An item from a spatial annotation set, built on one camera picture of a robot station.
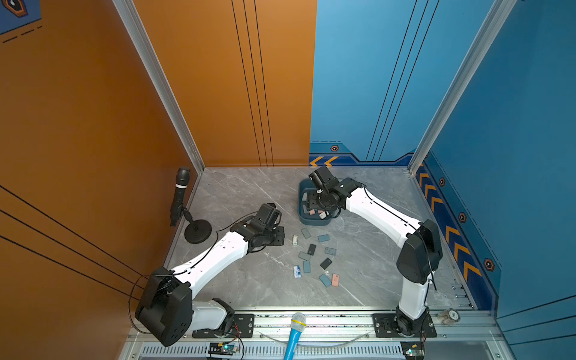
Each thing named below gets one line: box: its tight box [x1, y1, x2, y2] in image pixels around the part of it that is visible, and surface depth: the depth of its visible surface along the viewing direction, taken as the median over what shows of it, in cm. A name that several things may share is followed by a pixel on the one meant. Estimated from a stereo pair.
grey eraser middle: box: [297, 251, 312, 261], surface depth 91 cm
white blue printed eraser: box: [293, 265, 301, 279], surface depth 86 cm
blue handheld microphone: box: [283, 312, 307, 360], surface depth 71 cm
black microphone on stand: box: [170, 167, 213, 244], surface depth 81 cm
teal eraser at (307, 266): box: [303, 260, 312, 274], surface depth 88 cm
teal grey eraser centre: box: [324, 246, 337, 256], surface depth 92 cm
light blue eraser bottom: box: [319, 273, 332, 288], surface depth 84 cm
